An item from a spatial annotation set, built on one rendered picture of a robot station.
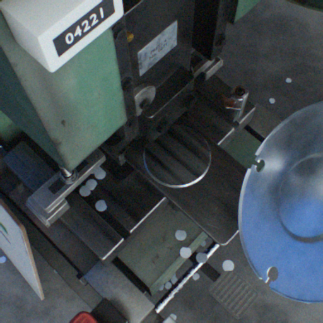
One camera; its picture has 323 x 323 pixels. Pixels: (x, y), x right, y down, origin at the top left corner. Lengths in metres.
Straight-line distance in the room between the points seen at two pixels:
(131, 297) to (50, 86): 0.59
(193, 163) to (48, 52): 0.57
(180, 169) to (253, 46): 1.20
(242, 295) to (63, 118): 1.06
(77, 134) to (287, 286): 0.37
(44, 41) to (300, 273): 0.49
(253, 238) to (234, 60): 1.26
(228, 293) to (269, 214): 0.71
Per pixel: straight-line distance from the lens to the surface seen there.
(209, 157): 0.85
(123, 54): 0.49
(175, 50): 0.66
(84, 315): 0.82
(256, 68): 1.92
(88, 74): 0.44
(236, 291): 1.42
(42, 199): 0.88
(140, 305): 0.93
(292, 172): 0.72
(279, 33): 2.04
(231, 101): 0.90
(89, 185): 0.92
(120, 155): 0.86
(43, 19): 0.31
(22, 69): 0.37
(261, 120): 1.06
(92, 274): 0.94
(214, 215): 0.82
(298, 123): 0.75
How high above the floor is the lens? 1.56
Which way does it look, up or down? 67 degrees down
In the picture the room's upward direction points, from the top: 1 degrees counter-clockwise
